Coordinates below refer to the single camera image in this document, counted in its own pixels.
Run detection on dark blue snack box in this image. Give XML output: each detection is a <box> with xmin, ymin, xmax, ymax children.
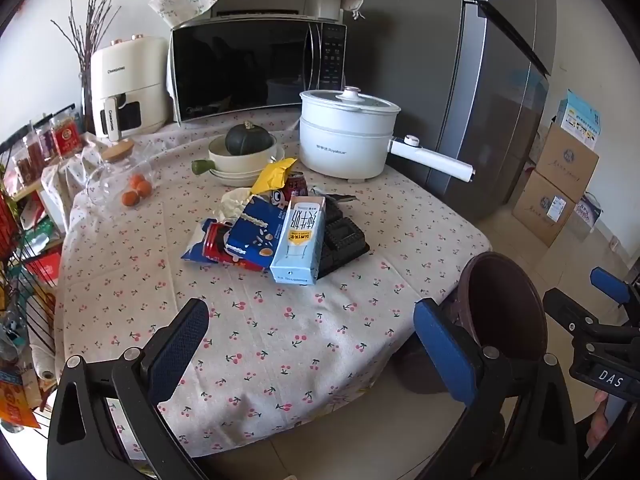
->
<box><xmin>181</xmin><ymin>196</ymin><xmax>285</xmax><ymax>270</ymax></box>

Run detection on light blue milk carton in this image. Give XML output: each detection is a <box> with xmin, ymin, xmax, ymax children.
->
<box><xmin>270</xmin><ymin>196</ymin><xmax>326</xmax><ymax>285</ymax></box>

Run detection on white tissue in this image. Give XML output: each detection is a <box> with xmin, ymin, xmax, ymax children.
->
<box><xmin>219</xmin><ymin>188</ymin><xmax>253</xmax><ymax>222</ymax></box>

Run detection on black plastic tray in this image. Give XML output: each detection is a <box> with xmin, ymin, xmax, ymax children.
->
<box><xmin>318</xmin><ymin>197</ymin><xmax>370</xmax><ymax>278</ymax></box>

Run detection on yellow snack wrapper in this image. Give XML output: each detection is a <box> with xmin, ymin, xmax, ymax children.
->
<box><xmin>250</xmin><ymin>157</ymin><xmax>297</xmax><ymax>195</ymax></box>

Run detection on red cartoon drink can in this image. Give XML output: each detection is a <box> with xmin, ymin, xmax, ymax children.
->
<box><xmin>202</xmin><ymin>220</ymin><xmax>262</xmax><ymax>272</ymax></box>

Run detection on red milk drink can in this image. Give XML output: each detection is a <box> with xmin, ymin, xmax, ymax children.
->
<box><xmin>282</xmin><ymin>171</ymin><xmax>308</xmax><ymax>202</ymax></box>

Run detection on brown trash bin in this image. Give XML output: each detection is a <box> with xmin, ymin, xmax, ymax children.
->
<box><xmin>399</xmin><ymin>250</ymin><xmax>549</xmax><ymax>396</ymax></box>

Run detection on person's right hand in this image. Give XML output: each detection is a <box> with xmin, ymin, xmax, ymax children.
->
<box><xmin>587</xmin><ymin>390</ymin><xmax>608</xmax><ymax>450</ymax></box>

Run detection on white patterned bag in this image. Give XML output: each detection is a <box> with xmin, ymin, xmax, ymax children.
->
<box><xmin>574</xmin><ymin>192</ymin><xmax>603</xmax><ymax>232</ymax></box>

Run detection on cherry print tablecloth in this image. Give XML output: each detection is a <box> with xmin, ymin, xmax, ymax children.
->
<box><xmin>54</xmin><ymin>116</ymin><xmax>489</xmax><ymax>457</ymax></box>

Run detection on lower cardboard box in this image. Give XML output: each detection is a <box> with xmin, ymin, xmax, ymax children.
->
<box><xmin>512</xmin><ymin>170</ymin><xmax>576</xmax><ymax>247</ymax></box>

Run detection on cardboard box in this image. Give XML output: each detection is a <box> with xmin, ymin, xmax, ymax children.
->
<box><xmin>512</xmin><ymin>170</ymin><xmax>576</xmax><ymax>247</ymax></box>
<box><xmin>535</xmin><ymin>124</ymin><xmax>599</xmax><ymax>203</ymax></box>

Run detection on upper cardboard box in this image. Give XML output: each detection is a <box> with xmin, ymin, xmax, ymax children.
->
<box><xmin>535</xmin><ymin>124</ymin><xmax>599</xmax><ymax>203</ymax></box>

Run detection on small orange fruit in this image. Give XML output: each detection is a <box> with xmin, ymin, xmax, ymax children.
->
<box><xmin>120</xmin><ymin>190</ymin><xmax>140</xmax><ymax>207</ymax></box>
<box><xmin>136</xmin><ymin>180</ymin><xmax>153</xmax><ymax>198</ymax></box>
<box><xmin>129</xmin><ymin>174</ymin><xmax>146</xmax><ymax>191</ymax></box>

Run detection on light blue product box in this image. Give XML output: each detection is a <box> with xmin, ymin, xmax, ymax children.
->
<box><xmin>556</xmin><ymin>90</ymin><xmax>601</xmax><ymax>151</ymax></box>

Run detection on dark green pumpkin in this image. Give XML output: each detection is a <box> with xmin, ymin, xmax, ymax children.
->
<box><xmin>224</xmin><ymin>120</ymin><xmax>273</xmax><ymax>156</ymax></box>

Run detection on red snack jar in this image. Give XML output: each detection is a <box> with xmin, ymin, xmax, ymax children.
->
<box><xmin>51</xmin><ymin>112</ymin><xmax>82</xmax><ymax>158</ymax></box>

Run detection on white electric cooking pot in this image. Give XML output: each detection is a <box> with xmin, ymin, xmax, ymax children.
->
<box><xmin>299</xmin><ymin>87</ymin><xmax>475</xmax><ymax>182</ymax></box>

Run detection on cream air fryer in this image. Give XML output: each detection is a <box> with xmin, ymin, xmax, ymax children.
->
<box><xmin>91</xmin><ymin>35</ymin><xmax>171</xmax><ymax>142</ymax></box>

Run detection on black microwave oven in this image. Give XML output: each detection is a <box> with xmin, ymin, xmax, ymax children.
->
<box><xmin>170</xmin><ymin>14</ymin><xmax>347</xmax><ymax>124</ymax></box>

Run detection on grey refrigerator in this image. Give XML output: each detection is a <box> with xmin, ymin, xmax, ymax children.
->
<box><xmin>345</xmin><ymin>0</ymin><xmax>556</xmax><ymax>222</ymax></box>

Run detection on dried branches in vase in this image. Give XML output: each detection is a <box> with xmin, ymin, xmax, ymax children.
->
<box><xmin>51</xmin><ymin>0</ymin><xmax>122</xmax><ymax>133</ymax></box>

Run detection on wire storage rack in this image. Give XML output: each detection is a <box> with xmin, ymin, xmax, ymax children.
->
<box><xmin>1</xmin><ymin>116</ymin><xmax>63</xmax><ymax>434</ymax></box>

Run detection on cream bowl with handle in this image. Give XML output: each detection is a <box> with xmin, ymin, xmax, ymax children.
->
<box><xmin>191</xmin><ymin>136</ymin><xmax>281</xmax><ymax>176</ymax></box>

